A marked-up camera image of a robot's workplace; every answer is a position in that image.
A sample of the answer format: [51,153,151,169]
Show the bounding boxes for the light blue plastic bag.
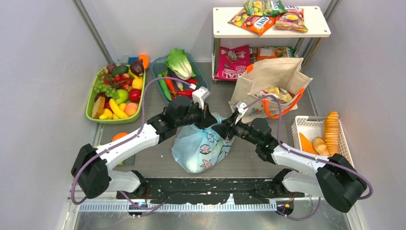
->
[171,125,234,174]

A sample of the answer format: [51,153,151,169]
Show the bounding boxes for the red white chips bag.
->
[254,87,293,104]

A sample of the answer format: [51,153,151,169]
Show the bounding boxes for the beige canvas tote bag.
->
[229,57,312,123]

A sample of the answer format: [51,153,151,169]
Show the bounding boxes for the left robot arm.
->
[71,89,217,201]

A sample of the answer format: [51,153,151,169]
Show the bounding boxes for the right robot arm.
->
[212,118,373,213]

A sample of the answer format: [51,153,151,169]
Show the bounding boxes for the purple eggplant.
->
[174,76,184,91]

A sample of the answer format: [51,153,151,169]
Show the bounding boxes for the red chili pepper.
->
[164,76,176,94]

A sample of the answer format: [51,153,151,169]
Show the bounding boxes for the green cucumber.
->
[158,74,172,101]

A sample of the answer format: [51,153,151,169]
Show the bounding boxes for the green lettuce head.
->
[165,48,196,80]

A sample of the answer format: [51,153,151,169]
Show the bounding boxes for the red apple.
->
[128,89,142,103]

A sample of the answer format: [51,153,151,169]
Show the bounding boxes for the peach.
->
[124,103,138,117]

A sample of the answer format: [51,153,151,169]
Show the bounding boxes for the teal vegetable tray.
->
[149,51,211,105]

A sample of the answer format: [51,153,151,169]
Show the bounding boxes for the white plastic basket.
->
[291,115,354,166]

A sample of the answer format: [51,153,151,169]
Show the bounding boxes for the green apple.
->
[114,89,128,104]

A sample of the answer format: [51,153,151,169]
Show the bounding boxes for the dark purple fruit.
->
[129,60,145,77]

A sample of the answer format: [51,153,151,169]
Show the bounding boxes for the green fruit tray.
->
[85,64,146,124]

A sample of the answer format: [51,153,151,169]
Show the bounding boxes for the yellow banana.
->
[109,98,128,119]

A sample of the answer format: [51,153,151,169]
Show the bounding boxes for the orange toy piece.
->
[112,132,128,141]

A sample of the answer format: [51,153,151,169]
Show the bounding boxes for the pink Real snack bag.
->
[214,45,250,81]

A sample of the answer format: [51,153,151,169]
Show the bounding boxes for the stack of round crackers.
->
[324,111,339,156]

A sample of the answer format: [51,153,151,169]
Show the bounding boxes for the avocado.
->
[111,64,129,77]

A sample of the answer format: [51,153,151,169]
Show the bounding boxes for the green grapes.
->
[93,80,117,99]

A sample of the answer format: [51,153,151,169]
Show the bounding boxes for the orange green snack bag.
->
[257,46,296,61]

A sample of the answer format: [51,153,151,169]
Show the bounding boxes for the orange Fox's snack bag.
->
[228,9,275,36]

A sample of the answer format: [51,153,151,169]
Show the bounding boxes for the yellow orange snack bag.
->
[275,6,308,33]

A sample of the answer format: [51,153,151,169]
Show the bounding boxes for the white two-tier shelf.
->
[212,6,331,85]

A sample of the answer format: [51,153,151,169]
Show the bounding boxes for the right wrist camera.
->
[233,101,248,124]

